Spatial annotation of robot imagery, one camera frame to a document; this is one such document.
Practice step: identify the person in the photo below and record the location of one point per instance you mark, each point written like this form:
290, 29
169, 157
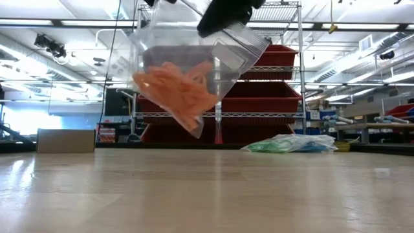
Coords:
1, 92

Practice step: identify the black slanted bar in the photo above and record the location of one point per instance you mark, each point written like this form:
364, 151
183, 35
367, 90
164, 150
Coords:
13, 134

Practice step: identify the long ceiling light strip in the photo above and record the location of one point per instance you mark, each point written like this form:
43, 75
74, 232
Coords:
372, 26
93, 22

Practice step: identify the blue storage bin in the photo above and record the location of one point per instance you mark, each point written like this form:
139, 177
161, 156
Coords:
313, 115
307, 131

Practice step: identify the yellow coil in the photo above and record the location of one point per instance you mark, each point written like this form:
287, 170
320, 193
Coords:
343, 146

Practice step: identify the red storage tray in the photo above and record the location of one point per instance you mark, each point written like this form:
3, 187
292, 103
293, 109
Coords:
401, 110

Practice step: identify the orange rubber bands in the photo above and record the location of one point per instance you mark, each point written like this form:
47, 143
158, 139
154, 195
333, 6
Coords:
174, 90

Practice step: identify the blue rubber bands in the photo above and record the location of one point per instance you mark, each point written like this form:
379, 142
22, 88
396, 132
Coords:
312, 148

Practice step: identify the wooden workbench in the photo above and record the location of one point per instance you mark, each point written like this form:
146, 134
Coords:
372, 127

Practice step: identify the green rubber band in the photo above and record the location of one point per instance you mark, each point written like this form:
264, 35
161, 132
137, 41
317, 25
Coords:
268, 147

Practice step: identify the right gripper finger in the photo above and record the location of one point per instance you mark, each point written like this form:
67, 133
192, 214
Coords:
226, 13

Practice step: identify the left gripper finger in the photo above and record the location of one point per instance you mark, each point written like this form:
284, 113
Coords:
155, 1

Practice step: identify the red white box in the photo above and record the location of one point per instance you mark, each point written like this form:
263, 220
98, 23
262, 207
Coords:
106, 134

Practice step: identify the pale blue robot arm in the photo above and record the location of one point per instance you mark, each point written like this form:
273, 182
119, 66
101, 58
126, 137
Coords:
336, 119
391, 119

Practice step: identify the cart caster wheel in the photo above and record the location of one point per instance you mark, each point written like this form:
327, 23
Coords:
133, 138

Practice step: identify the yellow hanging plug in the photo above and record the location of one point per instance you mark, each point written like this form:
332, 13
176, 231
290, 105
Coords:
332, 28

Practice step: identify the small cardboard box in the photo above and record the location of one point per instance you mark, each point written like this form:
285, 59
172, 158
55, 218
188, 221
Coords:
64, 140

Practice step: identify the black monitor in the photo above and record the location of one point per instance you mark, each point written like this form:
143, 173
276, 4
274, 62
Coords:
118, 102

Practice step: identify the black ceiling camera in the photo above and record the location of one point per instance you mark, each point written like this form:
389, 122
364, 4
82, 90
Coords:
387, 55

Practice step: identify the distant cardboard boxes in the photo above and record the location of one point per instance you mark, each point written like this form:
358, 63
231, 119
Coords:
318, 104

